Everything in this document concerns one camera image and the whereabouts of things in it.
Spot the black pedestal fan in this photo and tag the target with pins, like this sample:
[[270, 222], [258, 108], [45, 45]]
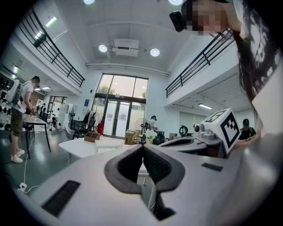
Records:
[[71, 114], [141, 124]]

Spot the large cardboard box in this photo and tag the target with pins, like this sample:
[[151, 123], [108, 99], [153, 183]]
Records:
[[129, 138]]

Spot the ceiling air conditioner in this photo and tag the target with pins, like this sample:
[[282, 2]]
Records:
[[126, 47]]

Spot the red backpack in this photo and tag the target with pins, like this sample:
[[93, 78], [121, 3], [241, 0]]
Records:
[[100, 128]]

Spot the white shell chair black legs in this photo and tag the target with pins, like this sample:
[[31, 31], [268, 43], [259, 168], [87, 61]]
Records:
[[69, 132]]

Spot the black balcony railing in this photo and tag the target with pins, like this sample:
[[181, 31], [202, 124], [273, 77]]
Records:
[[55, 55], [199, 64]]

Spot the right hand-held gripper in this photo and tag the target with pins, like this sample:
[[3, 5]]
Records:
[[230, 130]]

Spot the pink vase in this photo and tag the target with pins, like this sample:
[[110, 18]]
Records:
[[150, 142]]

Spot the round ceiling light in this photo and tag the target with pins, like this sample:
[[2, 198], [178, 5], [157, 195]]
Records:
[[102, 48], [155, 52]]

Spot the black head-worn camera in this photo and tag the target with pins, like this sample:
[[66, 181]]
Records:
[[177, 21]]

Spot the glass entrance door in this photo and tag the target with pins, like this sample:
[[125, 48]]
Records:
[[121, 106]]

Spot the brown wooden desk organizer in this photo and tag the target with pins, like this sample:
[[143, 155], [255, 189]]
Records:
[[91, 136]]

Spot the grey side table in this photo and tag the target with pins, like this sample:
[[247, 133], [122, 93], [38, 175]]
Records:
[[35, 120]]

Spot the white power strip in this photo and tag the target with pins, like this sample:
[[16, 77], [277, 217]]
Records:
[[22, 187]]

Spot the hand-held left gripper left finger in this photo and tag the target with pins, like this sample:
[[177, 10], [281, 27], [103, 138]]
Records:
[[126, 159]]

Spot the white flower bouquet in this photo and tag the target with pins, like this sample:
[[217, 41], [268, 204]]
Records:
[[151, 134]]

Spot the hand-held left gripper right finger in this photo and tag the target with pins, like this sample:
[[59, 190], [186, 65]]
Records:
[[163, 167]]

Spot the person's patterned white shirt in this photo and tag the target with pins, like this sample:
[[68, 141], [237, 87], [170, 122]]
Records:
[[265, 55]]

